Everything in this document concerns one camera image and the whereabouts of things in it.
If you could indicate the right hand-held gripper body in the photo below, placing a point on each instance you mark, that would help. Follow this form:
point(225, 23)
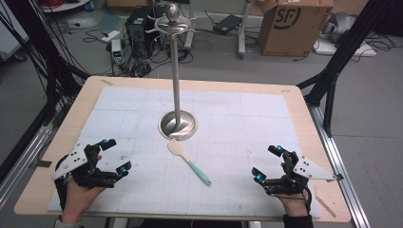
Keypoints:
point(296, 182)

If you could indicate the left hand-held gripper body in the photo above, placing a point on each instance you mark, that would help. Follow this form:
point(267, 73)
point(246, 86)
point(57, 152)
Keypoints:
point(79, 158)

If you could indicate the metal utensil stand with hooks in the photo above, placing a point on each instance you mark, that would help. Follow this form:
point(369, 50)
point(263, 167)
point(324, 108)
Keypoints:
point(176, 95)

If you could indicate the person's right hand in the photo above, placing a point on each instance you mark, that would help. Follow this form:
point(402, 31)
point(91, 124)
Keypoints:
point(294, 204)

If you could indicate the person's left hand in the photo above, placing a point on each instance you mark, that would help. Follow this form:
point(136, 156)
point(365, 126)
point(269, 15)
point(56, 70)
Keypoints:
point(77, 199)

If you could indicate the black tape piece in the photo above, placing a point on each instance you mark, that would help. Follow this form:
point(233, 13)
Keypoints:
point(43, 164)

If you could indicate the thin wooden stick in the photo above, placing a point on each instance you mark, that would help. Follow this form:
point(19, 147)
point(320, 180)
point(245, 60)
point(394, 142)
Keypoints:
point(325, 205)

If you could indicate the white grid mat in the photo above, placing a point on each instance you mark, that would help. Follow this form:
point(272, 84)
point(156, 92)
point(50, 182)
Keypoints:
point(237, 126)

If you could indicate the brown tape piece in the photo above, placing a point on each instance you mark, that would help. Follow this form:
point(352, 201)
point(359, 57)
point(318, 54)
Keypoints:
point(107, 82)

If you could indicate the white box with display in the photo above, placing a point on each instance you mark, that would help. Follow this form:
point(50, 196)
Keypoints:
point(116, 50)

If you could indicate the white power strip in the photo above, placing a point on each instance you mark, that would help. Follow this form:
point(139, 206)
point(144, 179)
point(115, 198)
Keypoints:
point(111, 35)

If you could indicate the black computer tower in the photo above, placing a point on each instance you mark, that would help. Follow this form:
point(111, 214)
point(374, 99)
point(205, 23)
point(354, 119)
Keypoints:
point(142, 31)

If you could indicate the brown cardboard box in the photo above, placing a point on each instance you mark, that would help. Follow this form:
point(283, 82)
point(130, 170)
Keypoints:
point(294, 31)

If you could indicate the white flat board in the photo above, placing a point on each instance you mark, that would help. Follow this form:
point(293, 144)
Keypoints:
point(348, 50)

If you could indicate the white stand leg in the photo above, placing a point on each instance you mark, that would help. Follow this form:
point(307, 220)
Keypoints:
point(242, 31)
point(189, 34)

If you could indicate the black flat device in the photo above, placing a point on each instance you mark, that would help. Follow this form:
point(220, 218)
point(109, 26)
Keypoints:
point(227, 23)

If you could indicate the grey rounded device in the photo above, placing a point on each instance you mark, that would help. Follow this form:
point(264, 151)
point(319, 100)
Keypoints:
point(340, 23)

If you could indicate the white round table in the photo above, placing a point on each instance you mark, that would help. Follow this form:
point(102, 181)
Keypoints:
point(63, 6)

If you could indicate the aluminium rail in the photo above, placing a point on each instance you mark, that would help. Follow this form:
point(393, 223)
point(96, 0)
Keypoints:
point(339, 164)
point(22, 164)

